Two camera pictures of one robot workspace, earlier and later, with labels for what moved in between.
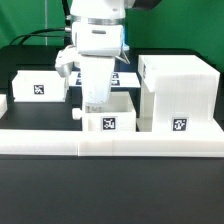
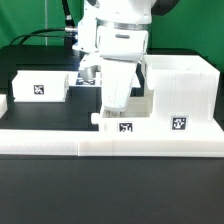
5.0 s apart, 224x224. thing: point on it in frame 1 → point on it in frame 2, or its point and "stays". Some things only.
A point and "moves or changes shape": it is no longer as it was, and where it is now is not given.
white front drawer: x=117 y=114 moves or changes shape
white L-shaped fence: x=108 y=143 stays
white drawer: x=38 y=86 stays
